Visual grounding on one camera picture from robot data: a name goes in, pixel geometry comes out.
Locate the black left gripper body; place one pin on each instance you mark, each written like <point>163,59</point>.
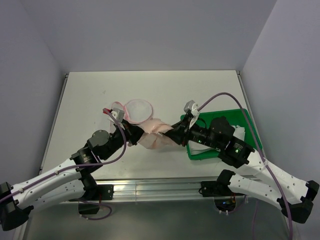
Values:
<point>117,139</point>

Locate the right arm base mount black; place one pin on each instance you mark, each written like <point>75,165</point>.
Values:
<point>224,199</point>

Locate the mesh laundry bag pink trim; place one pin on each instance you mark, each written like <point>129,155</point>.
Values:
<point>136,111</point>

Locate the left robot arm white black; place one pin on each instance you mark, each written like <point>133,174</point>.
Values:
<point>70,180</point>

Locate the pink beige bra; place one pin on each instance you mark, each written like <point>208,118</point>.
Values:
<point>154,134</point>

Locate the green plastic tray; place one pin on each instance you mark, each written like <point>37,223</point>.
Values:
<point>234,117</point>

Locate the white cloth in tray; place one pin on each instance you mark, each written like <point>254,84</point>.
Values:
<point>197,148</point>

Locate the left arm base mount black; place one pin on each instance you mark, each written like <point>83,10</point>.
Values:
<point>91,203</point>

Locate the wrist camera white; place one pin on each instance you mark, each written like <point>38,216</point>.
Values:
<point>191,113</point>
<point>114,114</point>

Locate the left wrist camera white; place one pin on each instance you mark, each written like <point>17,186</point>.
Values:
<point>114,114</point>

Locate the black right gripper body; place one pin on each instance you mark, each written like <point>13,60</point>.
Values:
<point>200,135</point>

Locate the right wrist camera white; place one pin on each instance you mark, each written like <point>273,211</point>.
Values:
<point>191,113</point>

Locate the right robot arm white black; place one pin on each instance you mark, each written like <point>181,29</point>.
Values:
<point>251,175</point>

